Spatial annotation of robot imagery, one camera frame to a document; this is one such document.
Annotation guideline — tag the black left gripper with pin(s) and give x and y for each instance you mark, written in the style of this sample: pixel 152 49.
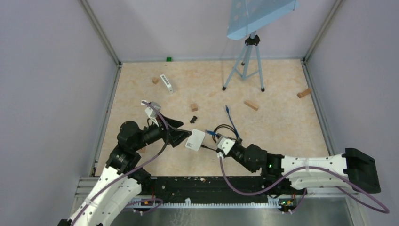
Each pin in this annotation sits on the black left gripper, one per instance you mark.
pixel 176 136

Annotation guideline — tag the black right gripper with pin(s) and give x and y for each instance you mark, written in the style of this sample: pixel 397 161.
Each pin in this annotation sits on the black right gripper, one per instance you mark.
pixel 239 141

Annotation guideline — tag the white TP-Link switch box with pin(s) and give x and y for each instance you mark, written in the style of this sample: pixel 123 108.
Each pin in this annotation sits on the white TP-Link switch box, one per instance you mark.
pixel 195 140

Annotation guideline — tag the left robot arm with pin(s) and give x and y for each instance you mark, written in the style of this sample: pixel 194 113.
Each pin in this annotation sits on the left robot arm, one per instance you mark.
pixel 122 178

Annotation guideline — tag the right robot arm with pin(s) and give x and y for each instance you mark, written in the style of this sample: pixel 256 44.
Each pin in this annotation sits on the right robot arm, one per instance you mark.
pixel 353 168

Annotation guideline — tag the small black rubber part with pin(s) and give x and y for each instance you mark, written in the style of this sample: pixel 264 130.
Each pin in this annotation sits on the small black rubber part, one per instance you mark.
pixel 194 118

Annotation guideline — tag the small wooden cube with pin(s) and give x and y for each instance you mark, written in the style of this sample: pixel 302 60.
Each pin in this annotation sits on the small wooden cube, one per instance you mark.
pixel 194 107

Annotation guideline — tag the flat wooden plank block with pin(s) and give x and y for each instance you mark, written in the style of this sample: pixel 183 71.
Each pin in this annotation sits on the flat wooden plank block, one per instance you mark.
pixel 251 104

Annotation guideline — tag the curved wooden block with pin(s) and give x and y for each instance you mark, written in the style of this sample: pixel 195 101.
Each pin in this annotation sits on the curved wooden block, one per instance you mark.
pixel 304 93

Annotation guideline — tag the light blue tripod stand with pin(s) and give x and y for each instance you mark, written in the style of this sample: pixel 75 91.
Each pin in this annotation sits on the light blue tripod stand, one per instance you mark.
pixel 246 18

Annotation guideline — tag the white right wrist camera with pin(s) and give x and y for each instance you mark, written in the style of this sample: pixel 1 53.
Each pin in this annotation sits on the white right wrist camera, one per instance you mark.
pixel 224 145

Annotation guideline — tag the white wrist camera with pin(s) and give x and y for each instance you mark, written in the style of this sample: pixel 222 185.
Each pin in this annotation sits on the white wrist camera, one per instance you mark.
pixel 224 145
pixel 150 106

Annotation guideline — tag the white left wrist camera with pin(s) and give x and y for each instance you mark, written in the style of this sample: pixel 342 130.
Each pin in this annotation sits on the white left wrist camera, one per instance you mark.
pixel 150 106

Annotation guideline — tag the long white network switch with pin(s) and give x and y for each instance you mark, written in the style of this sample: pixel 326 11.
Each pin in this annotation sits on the long white network switch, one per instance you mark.
pixel 167 84

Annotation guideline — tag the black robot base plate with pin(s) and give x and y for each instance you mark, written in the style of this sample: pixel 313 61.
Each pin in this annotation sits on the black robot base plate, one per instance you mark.
pixel 209 190

